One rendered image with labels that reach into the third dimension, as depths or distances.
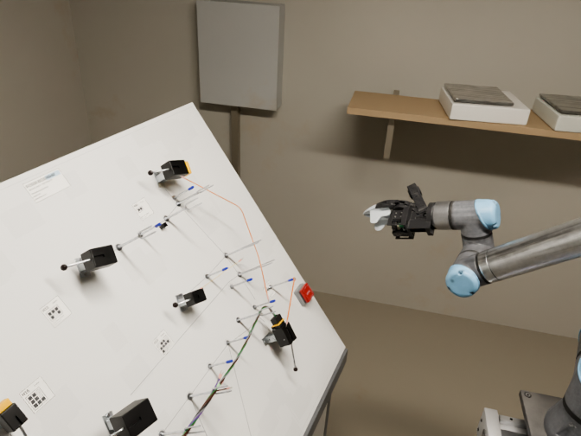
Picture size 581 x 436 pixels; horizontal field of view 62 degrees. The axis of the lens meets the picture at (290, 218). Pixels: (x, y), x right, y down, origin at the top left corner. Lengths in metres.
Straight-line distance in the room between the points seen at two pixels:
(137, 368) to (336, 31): 2.11
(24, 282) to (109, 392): 0.29
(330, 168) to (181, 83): 1.04
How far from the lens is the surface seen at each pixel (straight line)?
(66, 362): 1.13
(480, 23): 2.79
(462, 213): 1.27
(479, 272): 1.18
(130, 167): 1.37
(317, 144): 2.98
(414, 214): 1.33
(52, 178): 1.23
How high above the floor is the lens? 2.14
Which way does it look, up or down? 29 degrees down
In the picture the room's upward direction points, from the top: 3 degrees clockwise
